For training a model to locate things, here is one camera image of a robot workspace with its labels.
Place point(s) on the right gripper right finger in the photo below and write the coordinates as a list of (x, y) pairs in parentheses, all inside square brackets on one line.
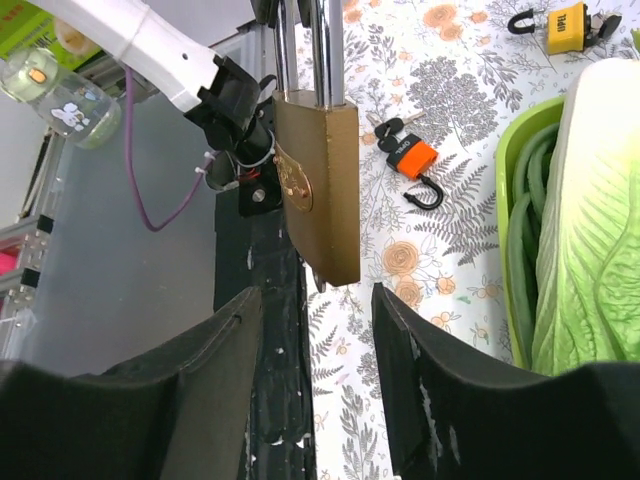
[(454, 412)]

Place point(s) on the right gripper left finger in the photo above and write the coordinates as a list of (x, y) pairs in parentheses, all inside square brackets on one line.
[(178, 411)]

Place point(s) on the large brass padlock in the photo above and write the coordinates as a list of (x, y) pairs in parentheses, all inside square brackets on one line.
[(317, 148)]

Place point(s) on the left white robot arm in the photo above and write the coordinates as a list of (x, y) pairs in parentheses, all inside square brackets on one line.
[(211, 91)]

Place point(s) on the black key bunch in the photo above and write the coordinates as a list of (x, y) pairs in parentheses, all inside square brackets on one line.
[(386, 131)]

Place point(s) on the large napa cabbage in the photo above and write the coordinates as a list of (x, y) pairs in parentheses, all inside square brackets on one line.
[(588, 259)]

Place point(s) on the orange black padlock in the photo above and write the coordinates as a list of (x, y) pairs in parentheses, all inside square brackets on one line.
[(412, 157)]

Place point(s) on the green long beans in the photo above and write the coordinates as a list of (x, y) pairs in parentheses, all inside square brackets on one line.
[(528, 190)]

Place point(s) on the green oval tray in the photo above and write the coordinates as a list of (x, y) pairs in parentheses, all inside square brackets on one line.
[(514, 137)]

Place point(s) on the clear plastic bottle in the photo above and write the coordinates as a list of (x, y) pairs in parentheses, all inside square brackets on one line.
[(74, 107)]

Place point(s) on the yellow padlock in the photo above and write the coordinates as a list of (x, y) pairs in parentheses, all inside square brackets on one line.
[(566, 29)]

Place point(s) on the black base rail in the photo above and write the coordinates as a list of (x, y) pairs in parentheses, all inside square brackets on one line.
[(257, 252)]

